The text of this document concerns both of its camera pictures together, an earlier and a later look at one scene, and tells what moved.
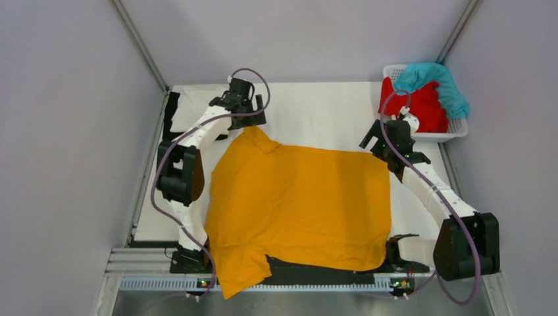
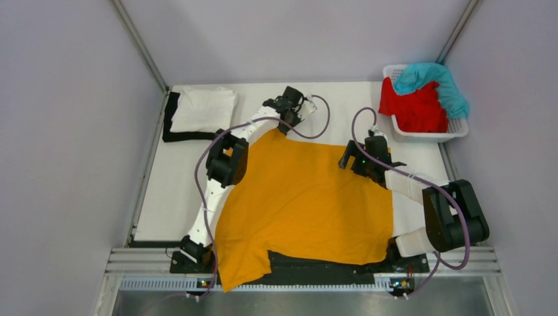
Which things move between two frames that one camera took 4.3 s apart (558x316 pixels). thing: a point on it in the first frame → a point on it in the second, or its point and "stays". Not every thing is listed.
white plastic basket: x=456 y=128 stays
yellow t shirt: x=328 y=209 stays
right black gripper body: x=381 y=153 → x=362 y=165
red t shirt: x=422 y=103 stays
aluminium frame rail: x=149 y=270 stays
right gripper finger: x=376 y=131 → x=351 y=149
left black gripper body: x=247 y=120 → x=295 y=118
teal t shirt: x=411 y=77 stays
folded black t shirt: x=171 y=106 stays
